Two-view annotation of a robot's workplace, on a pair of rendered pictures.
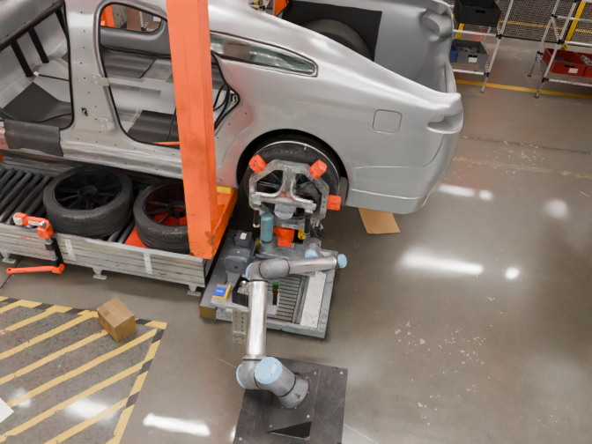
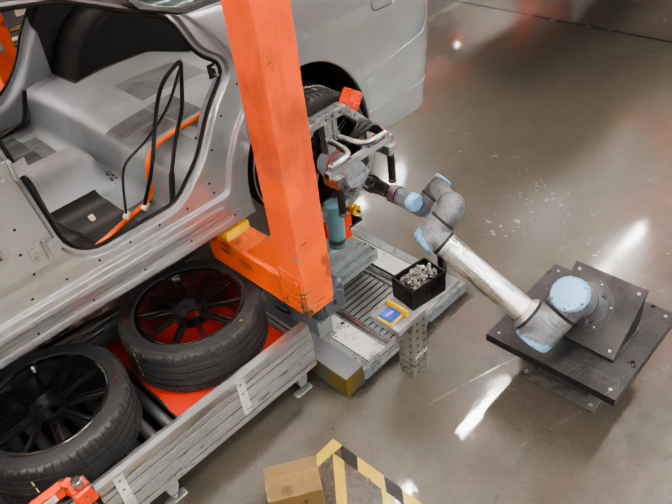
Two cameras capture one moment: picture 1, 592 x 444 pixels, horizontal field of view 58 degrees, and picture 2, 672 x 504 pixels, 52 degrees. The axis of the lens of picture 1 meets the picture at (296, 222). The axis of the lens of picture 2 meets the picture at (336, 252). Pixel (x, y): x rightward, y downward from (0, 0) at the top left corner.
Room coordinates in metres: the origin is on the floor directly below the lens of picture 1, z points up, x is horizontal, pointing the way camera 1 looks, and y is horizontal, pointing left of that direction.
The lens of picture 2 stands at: (0.97, 2.15, 2.58)
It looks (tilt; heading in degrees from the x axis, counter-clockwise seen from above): 39 degrees down; 313
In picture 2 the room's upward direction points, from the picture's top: 8 degrees counter-clockwise
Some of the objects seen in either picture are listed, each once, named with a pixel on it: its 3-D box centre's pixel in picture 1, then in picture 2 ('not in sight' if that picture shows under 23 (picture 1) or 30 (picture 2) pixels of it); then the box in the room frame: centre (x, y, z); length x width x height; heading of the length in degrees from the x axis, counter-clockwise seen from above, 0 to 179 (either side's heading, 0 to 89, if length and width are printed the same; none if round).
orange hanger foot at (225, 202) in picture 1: (218, 200); (253, 241); (2.94, 0.57, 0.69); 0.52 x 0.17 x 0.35; 173
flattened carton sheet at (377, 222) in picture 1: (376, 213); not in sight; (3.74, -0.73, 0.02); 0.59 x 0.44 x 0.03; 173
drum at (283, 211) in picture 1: (286, 202); (341, 168); (2.80, 0.08, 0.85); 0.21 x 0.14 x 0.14; 173
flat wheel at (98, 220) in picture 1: (91, 200); (55, 419); (3.16, 1.62, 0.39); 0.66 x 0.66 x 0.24
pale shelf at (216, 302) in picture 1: (245, 299); (415, 299); (2.26, 0.29, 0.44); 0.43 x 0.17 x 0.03; 83
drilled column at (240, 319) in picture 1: (240, 320); (412, 337); (2.27, 0.32, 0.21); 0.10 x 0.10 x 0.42; 83
